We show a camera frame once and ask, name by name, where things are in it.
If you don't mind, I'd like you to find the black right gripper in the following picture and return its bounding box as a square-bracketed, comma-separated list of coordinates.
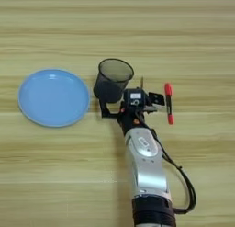
[97, 96, 159, 137]

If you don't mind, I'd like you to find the small black white eraser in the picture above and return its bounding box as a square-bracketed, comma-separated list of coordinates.
[148, 91, 166, 107]

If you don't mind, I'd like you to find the black mesh pen cup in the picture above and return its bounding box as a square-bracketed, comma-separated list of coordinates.
[93, 58, 135, 105]

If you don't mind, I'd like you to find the blue round plate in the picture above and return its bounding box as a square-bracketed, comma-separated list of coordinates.
[17, 68, 91, 128]

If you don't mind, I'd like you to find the red black marker pen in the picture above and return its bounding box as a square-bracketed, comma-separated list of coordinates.
[163, 82, 175, 126]

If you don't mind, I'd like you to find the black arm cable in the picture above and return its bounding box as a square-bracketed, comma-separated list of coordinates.
[136, 112, 197, 215]

